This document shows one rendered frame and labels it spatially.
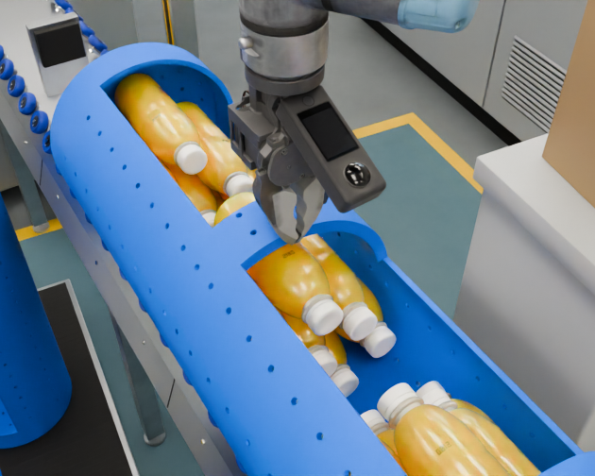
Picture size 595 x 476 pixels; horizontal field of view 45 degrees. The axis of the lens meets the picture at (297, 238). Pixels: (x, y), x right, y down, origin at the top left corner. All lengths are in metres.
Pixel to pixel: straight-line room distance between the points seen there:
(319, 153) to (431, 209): 2.08
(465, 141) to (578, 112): 2.08
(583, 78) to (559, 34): 1.70
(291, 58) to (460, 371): 0.44
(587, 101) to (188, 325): 0.55
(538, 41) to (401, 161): 0.66
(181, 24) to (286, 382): 1.26
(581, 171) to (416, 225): 1.65
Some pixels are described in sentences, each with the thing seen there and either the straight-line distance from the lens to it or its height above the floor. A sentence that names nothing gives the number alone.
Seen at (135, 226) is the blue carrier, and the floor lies 1.17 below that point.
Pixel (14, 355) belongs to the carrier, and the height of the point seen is 0.47.
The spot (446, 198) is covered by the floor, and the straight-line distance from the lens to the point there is 2.74.
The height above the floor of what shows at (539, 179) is 1.15.
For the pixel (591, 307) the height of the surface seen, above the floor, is 1.08.
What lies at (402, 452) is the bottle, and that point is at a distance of 0.69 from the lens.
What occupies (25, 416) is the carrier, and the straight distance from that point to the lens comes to 1.89.
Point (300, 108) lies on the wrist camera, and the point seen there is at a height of 1.41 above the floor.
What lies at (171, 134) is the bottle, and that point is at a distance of 1.00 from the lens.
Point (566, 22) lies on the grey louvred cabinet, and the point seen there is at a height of 0.62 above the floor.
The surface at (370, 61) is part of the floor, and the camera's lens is 3.50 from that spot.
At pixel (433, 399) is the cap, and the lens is 0.77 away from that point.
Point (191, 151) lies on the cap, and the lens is 0.98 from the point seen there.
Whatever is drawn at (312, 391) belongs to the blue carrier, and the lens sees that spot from 0.67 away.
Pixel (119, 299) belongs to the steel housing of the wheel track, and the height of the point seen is 0.88.
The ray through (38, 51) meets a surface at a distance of 1.57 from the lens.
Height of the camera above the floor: 1.77
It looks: 44 degrees down
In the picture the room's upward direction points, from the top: straight up
